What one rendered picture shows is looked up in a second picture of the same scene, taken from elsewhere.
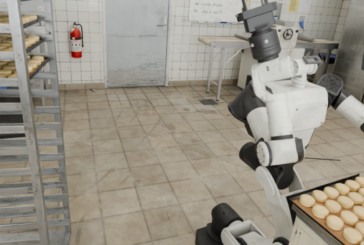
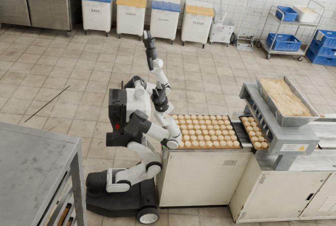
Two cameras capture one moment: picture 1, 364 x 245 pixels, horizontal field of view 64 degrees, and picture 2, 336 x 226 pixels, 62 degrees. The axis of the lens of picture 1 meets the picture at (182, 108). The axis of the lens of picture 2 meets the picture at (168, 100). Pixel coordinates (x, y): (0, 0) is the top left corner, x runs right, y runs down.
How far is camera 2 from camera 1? 145 cm
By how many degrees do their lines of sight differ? 66
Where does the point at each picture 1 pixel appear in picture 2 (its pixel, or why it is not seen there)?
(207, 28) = not seen: outside the picture
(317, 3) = not seen: outside the picture
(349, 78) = (9, 7)
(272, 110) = (173, 127)
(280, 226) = (148, 159)
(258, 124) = (158, 133)
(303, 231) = (175, 154)
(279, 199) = (147, 150)
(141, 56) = not seen: outside the picture
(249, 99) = (143, 124)
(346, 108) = (148, 90)
